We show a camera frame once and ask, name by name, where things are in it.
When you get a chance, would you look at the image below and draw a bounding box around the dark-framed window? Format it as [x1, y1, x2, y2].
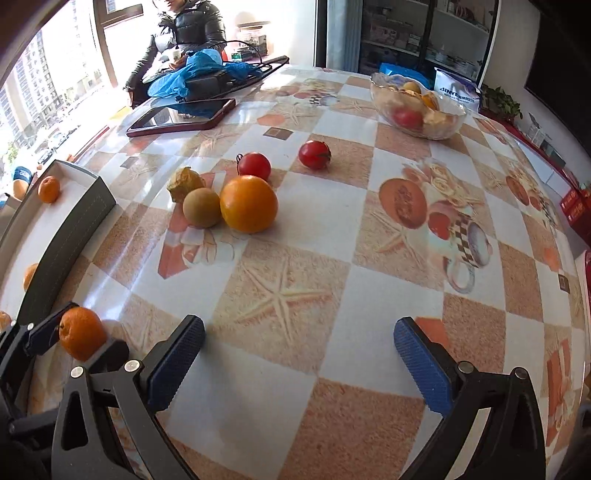
[0, 0, 158, 185]

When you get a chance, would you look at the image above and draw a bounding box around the red gift box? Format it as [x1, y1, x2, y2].
[560, 187, 591, 227]

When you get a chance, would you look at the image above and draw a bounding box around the glass-door display cabinet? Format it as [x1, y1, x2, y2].
[355, 0, 502, 88]

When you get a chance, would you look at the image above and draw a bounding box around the clear glass bowl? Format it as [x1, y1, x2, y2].
[370, 72, 468, 140]

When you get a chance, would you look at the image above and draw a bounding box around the green potted plant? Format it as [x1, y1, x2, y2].
[480, 85, 525, 123]

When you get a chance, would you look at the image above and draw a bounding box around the clear storage container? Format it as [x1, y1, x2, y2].
[231, 28, 271, 58]

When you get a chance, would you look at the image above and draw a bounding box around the white printed bag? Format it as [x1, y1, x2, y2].
[433, 67, 483, 112]

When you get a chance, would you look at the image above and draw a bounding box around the physalis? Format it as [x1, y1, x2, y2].
[424, 111, 458, 137]
[166, 167, 206, 204]

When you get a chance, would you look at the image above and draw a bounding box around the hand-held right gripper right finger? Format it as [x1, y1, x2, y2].
[393, 316, 547, 480]

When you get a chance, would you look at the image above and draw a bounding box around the white low cabinet red top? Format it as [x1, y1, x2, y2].
[478, 113, 591, 195]

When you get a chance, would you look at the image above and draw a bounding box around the grey cardboard tray box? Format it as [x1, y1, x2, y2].
[0, 159, 116, 333]

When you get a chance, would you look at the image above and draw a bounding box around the brown potato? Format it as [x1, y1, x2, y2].
[183, 187, 222, 229]

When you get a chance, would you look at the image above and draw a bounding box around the tablet in red case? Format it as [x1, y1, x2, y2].
[126, 98, 236, 138]

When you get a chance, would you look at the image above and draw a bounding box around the black wall television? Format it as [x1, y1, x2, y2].
[524, 0, 591, 139]

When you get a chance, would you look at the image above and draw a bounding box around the red tomato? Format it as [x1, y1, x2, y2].
[392, 107, 424, 131]
[298, 140, 332, 170]
[237, 152, 271, 182]

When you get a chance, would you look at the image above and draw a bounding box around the blue plastic box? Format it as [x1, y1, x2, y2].
[379, 62, 432, 86]

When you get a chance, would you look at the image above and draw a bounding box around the grey curtain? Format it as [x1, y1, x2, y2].
[316, 0, 365, 75]

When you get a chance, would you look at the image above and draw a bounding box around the blue plastic bag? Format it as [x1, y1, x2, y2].
[148, 50, 264, 104]

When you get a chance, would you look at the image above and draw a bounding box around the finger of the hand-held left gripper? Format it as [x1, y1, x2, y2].
[23, 302, 80, 357]
[84, 339, 131, 374]

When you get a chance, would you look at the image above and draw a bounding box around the black power bank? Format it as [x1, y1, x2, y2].
[185, 69, 241, 100]

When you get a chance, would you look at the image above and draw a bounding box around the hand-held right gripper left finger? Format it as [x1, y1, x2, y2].
[51, 315, 206, 480]

